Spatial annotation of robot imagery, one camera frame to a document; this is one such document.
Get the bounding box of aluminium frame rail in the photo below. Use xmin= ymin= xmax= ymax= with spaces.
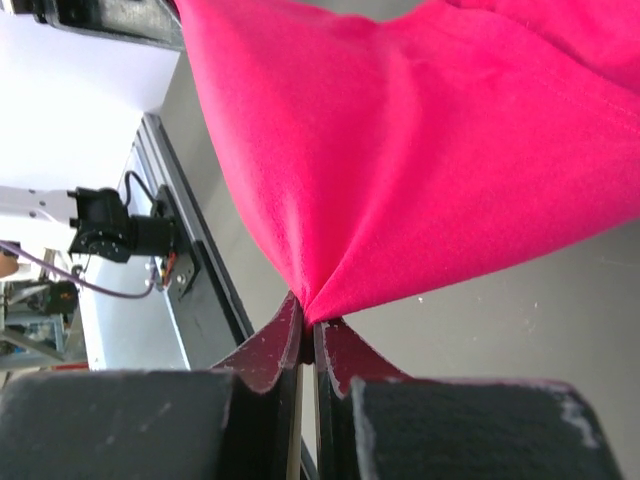
xmin=81 ymin=114 xmax=248 ymax=370

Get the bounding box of red t-shirt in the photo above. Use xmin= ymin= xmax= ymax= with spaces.
xmin=177 ymin=1 xmax=639 ymax=323

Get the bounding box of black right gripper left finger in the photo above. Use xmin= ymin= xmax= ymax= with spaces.
xmin=1 ymin=296 xmax=303 ymax=479

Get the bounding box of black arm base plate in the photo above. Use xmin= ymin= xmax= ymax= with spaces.
xmin=153 ymin=185 xmax=254 ymax=370

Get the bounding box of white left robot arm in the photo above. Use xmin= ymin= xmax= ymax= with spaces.
xmin=1 ymin=186 xmax=176 ymax=264

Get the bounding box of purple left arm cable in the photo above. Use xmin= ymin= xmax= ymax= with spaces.
xmin=0 ymin=239 xmax=156 ymax=300

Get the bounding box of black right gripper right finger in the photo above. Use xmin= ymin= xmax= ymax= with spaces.
xmin=313 ymin=319 xmax=622 ymax=479

